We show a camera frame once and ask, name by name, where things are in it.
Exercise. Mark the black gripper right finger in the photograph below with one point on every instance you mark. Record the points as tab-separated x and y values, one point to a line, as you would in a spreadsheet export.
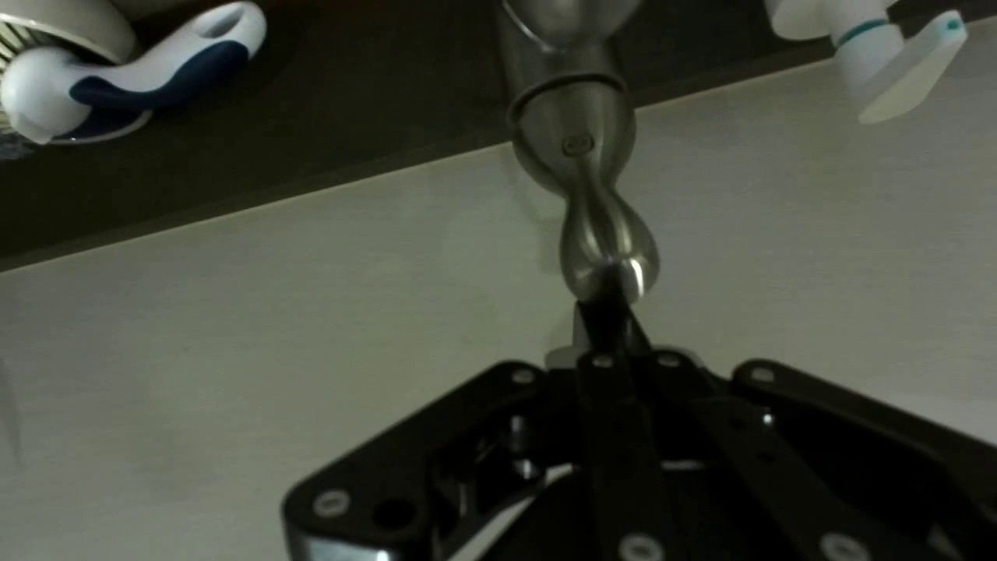
811	470

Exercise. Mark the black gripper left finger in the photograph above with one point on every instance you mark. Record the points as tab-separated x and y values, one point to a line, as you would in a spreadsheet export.
500	470

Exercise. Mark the green soap dispenser white pump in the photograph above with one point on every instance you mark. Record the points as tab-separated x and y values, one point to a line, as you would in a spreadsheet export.
882	50

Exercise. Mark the white blue dish brush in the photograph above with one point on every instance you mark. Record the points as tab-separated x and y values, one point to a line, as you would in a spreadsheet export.
127	80

